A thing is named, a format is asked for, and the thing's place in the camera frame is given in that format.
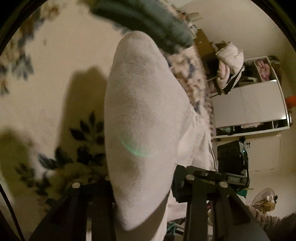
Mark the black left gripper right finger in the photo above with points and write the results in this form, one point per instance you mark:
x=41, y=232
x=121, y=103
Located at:
x=210, y=194

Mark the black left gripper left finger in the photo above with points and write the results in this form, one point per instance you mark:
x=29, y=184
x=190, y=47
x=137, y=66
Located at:
x=67, y=220

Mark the white pants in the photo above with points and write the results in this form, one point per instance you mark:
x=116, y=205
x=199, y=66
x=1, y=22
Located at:
x=150, y=127

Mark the black box device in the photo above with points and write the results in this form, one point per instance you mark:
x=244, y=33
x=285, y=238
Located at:
x=233, y=162

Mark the small white fan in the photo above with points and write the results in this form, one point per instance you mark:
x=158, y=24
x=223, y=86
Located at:
x=265, y=201

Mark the white storage cabinet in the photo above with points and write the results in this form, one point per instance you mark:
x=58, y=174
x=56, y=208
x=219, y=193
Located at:
x=254, y=110

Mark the pile of white bedding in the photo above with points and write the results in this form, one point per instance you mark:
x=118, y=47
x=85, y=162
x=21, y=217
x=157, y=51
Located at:
x=231, y=66

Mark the floral checkered fleece blanket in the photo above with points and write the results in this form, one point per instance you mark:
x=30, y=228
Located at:
x=53, y=76

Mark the folded dark green jeans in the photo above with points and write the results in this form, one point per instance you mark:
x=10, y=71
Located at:
x=169, y=33

